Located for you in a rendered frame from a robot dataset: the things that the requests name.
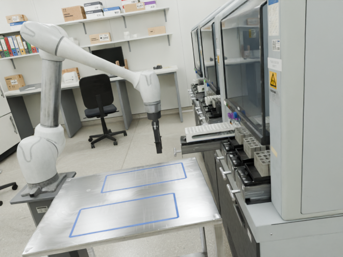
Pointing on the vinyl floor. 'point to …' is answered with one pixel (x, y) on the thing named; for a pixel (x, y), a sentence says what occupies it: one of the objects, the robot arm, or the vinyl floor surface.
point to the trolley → (128, 209)
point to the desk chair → (99, 103)
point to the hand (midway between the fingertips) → (158, 146)
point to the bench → (67, 91)
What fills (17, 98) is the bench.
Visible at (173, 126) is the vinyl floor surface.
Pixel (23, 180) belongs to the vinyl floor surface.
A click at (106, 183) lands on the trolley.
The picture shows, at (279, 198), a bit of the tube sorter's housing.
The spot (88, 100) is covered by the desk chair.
